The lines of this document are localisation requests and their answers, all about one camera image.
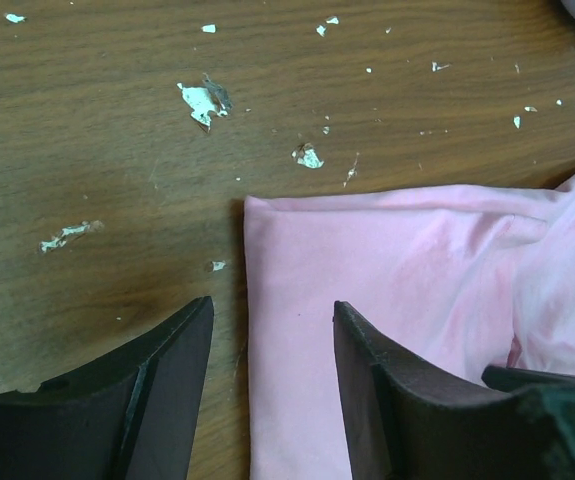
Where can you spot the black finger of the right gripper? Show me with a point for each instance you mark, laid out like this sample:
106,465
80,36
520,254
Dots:
507,379

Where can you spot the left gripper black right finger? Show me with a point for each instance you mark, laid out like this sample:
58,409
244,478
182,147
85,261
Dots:
406,418

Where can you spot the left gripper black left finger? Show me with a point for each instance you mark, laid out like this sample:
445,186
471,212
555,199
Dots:
129,414

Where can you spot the pink t-shirt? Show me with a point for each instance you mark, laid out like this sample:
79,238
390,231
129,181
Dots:
465,276

